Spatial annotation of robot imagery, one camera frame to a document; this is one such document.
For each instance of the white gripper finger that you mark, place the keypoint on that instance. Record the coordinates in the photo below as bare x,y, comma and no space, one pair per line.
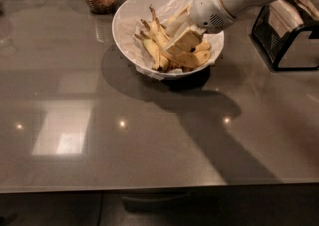
179,27

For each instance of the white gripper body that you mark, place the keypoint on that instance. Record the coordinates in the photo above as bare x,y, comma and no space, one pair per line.
206,8

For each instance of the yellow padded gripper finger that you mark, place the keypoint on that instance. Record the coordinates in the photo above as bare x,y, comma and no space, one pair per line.
185,39

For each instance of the long front banana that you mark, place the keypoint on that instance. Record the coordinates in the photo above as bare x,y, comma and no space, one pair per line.
186,60

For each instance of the right small banana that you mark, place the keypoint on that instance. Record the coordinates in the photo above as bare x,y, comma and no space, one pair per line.
203,46

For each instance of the small banana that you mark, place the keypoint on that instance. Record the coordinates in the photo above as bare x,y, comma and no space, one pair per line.
203,46
160,61

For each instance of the left small banana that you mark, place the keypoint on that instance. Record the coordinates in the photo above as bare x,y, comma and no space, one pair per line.
160,61

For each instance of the white bowl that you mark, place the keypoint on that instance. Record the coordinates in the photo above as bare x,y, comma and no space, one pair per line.
133,7

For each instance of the black wire napkin holder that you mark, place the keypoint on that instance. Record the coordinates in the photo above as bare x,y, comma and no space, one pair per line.
287,33

